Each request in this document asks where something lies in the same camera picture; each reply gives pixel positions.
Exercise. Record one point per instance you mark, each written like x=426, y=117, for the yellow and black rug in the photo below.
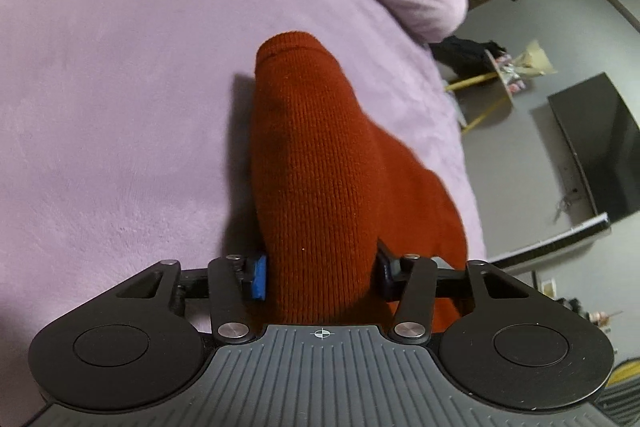
x=622, y=394

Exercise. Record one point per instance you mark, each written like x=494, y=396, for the beige paper bag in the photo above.
x=535, y=57

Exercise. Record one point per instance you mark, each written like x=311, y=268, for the side table with yellow legs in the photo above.
x=502, y=79

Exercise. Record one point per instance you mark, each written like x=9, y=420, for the black television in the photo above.
x=600, y=147

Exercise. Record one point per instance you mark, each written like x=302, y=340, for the red knit sweater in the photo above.
x=325, y=157

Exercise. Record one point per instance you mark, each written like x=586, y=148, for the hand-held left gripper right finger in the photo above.
x=386, y=274

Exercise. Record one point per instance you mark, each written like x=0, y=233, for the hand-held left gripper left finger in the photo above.
x=259, y=277

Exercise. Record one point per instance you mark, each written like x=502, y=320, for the dark bag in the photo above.
x=460, y=52

